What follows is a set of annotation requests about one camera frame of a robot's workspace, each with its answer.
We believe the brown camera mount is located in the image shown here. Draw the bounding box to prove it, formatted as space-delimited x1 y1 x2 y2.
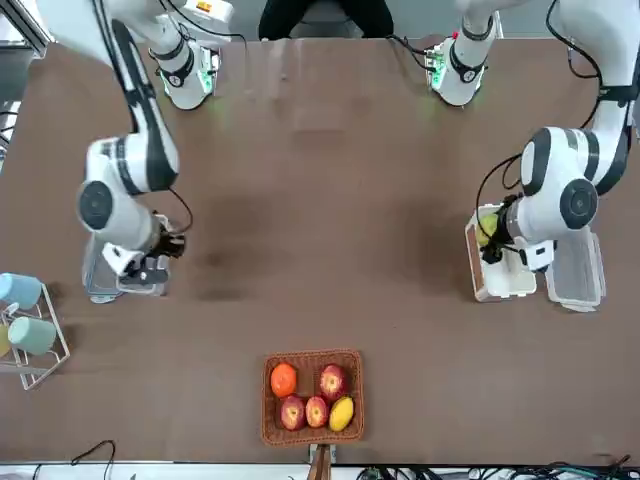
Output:
307 443 337 480

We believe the clear plastic box with latches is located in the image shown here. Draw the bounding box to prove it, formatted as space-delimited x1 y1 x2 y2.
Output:
543 227 607 314

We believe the brown wicker basket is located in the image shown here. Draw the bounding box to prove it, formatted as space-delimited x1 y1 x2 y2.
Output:
260 348 366 446

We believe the black arm wrist cable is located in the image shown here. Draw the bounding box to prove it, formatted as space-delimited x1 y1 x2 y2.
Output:
167 187 194 236
474 152 524 221

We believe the light blue cup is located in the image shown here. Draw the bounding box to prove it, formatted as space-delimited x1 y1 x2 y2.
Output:
0 272 44 310

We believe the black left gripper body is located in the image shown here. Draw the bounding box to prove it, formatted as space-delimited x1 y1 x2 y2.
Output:
497 195 522 247

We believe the green apple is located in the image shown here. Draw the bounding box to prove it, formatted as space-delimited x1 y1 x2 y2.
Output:
474 212 501 247

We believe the yellow lemon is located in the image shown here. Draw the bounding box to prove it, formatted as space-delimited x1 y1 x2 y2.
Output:
328 395 356 433

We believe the orange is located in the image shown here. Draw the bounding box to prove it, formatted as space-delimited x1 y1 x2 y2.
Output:
270 362 298 399

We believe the black loose cable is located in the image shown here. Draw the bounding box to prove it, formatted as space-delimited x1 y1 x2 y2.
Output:
69 439 117 480

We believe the white wire cup rack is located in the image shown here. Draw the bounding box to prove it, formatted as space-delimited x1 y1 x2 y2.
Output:
0 282 71 392

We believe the mint green cup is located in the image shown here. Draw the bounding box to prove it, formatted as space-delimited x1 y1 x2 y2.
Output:
7 316 58 357

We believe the white plastic box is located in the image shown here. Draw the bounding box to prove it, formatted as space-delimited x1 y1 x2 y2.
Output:
464 203 539 304

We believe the person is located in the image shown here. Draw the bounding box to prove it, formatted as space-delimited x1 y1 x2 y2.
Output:
258 0 395 41

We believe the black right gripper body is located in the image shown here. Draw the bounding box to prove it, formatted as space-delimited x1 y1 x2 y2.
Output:
157 225 187 260

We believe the black left arm base cable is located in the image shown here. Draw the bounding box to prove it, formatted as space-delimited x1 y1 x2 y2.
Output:
387 32 436 69

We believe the black right arm wrist cable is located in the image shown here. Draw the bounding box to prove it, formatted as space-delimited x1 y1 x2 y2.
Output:
167 187 194 236

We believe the black left arm upper cable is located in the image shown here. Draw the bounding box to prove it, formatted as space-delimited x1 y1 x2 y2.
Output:
546 0 601 81

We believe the red apple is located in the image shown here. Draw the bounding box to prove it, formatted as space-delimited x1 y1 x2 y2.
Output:
319 363 350 401
279 393 308 432
305 395 330 429

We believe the black left arm wrist cable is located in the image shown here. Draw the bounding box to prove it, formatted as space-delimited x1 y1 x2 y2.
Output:
474 152 524 221

